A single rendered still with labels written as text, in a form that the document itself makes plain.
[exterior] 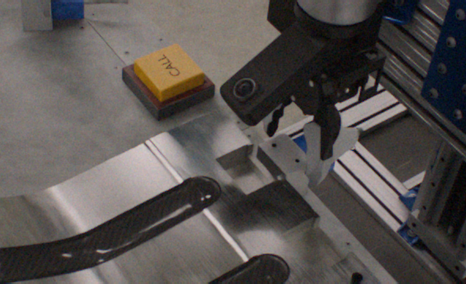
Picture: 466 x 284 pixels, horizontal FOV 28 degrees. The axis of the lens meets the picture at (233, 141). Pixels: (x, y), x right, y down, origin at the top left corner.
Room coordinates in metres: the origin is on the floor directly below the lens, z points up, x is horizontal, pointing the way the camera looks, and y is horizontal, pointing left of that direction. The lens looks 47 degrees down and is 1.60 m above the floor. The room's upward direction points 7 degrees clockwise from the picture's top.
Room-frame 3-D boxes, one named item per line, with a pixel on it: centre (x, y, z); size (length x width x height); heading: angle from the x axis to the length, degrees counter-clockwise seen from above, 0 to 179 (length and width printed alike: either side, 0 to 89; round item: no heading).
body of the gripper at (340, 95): (0.70, -0.08, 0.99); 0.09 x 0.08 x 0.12; 131
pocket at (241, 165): (0.62, -0.02, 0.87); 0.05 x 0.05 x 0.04; 41
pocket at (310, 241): (0.54, -0.09, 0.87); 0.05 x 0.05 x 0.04; 41
